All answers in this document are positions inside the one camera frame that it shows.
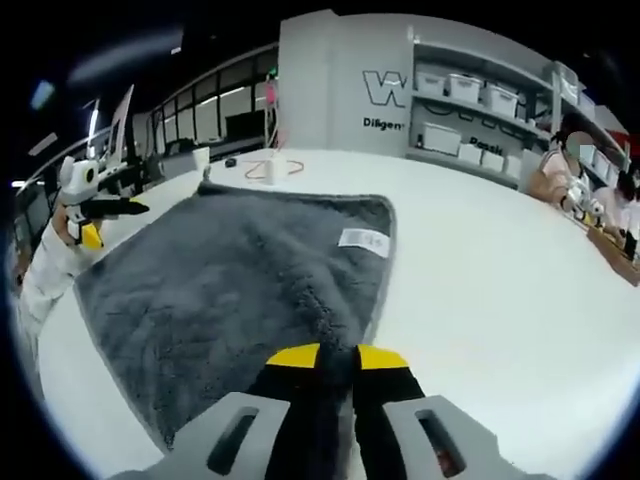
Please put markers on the white charger block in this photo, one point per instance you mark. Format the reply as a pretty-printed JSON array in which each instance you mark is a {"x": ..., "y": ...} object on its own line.
[{"x": 274, "y": 172}]

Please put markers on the grey towel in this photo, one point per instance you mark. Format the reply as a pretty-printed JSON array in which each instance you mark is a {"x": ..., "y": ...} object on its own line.
[{"x": 225, "y": 270}]

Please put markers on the pink flag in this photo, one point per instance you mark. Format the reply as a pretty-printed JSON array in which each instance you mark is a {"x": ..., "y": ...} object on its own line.
[{"x": 271, "y": 92}]

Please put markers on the roll-up banner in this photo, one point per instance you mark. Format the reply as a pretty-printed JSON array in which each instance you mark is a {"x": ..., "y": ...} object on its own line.
[{"x": 121, "y": 125}]

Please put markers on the wooden tray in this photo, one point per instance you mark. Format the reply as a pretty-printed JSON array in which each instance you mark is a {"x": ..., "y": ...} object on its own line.
[{"x": 615, "y": 257}]

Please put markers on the black monitor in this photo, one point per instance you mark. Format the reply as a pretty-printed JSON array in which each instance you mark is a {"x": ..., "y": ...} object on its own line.
[{"x": 245, "y": 129}]

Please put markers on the white paper cup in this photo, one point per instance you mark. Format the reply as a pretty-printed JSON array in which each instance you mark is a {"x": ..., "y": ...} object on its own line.
[{"x": 201, "y": 159}]

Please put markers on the group of white storage boxes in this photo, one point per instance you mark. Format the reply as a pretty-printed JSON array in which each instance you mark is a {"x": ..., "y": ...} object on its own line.
[{"x": 462, "y": 86}]

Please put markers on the grey metal shelf rack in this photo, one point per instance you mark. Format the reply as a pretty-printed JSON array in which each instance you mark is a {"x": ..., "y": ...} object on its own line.
[{"x": 557, "y": 85}]

